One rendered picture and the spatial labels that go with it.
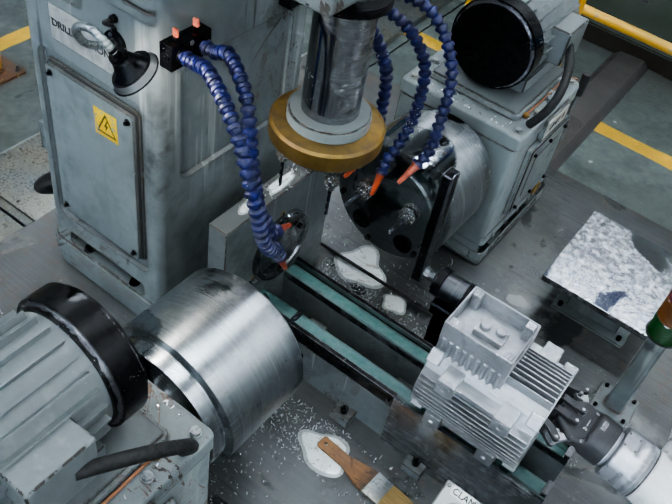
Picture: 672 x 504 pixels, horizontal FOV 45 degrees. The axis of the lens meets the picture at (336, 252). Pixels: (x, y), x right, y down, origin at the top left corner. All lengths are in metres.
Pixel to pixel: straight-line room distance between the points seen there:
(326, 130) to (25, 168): 1.50
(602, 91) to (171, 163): 3.05
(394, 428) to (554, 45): 0.81
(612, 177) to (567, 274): 1.94
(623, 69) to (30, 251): 3.25
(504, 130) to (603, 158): 2.13
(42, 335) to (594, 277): 1.18
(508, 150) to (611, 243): 0.36
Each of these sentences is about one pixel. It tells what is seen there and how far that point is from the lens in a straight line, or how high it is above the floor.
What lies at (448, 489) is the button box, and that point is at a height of 1.08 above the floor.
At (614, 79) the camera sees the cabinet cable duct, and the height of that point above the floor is 0.03.
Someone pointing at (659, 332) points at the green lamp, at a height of 1.05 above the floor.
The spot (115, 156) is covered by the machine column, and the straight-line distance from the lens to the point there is 1.37.
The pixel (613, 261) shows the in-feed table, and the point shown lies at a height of 0.92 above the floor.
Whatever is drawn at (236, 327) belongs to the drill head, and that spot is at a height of 1.16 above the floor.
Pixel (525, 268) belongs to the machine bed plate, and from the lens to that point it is 1.89.
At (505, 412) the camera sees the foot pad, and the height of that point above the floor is 1.07.
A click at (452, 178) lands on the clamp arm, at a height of 1.25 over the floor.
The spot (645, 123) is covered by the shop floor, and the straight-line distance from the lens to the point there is 4.08.
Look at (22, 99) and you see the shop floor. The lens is 3.54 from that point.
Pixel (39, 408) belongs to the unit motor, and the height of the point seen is 1.33.
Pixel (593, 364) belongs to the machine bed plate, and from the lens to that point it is 1.77.
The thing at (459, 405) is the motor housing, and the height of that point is 1.04.
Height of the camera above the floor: 2.08
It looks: 46 degrees down
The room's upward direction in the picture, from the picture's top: 12 degrees clockwise
